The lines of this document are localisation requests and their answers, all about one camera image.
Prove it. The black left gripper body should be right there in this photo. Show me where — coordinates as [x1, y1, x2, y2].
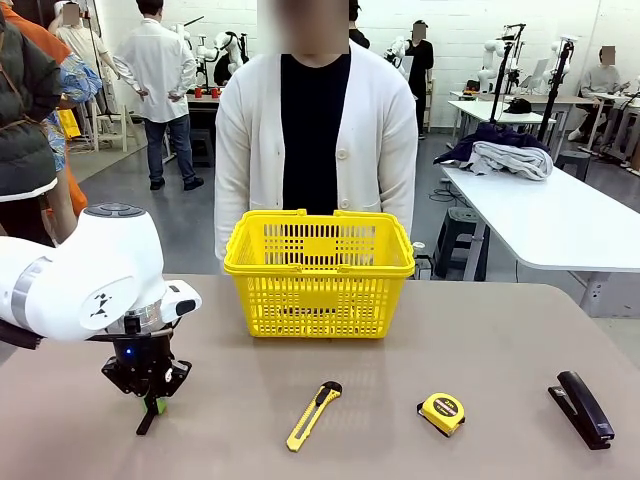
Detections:
[101, 333, 193, 400]

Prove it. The yellow tape measure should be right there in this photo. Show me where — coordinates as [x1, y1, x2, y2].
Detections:
[415, 392, 467, 440]

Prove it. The yellow plastic shopping basket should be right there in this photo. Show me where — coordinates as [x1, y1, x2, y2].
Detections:
[223, 208, 417, 340]

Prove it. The person in white cardigan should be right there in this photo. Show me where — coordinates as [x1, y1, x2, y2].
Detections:
[213, 0, 419, 262]

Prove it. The person in dark green vest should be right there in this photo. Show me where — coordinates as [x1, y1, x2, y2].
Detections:
[0, 7, 64, 247]

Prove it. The person in black clothes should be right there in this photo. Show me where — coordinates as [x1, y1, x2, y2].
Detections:
[403, 19, 436, 141]

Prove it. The seated person in grey sweater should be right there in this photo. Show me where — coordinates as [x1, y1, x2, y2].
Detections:
[568, 44, 627, 142]

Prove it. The yellow utility knife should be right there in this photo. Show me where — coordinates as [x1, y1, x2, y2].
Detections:
[285, 380, 345, 454]

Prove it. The white wooden chair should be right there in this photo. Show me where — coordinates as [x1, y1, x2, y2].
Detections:
[88, 99, 142, 154]

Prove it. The blue patterned garment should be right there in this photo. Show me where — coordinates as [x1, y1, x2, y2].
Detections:
[48, 52, 104, 172]

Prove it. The man in white lab coat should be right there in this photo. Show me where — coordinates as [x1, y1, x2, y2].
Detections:
[112, 0, 205, 192]

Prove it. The mannequin in orange garment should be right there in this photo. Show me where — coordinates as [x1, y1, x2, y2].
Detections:
[8, 4, 90, 219]

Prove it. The grey plastic stool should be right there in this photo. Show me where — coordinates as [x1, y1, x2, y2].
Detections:
[554, 149, 592, 182]
[432, 207, 489, 282]

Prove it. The black stapler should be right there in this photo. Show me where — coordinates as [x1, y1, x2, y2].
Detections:
[547, 370, 616, 451]

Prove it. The dark navy cloth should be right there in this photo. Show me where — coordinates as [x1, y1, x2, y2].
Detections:
[433, 122, 549, 167]

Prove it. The large white table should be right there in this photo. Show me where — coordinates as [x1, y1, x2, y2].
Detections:
[439, 164, 640, 319]

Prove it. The grey white cloth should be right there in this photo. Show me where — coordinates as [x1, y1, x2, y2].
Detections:
[469, 140, 555, 182]

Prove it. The small white table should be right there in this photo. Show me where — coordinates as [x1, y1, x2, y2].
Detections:
[447, 98, 557, 149]

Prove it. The black tripod stand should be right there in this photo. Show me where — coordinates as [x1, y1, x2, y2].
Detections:
[488, 22, 527, 125]
[537, 37, 576, 144]

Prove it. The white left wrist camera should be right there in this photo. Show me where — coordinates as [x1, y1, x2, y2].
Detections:
[160, 279, 204, 322]

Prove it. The black cable sleeve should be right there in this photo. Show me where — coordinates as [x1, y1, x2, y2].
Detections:
[0, 318, 47, 352]

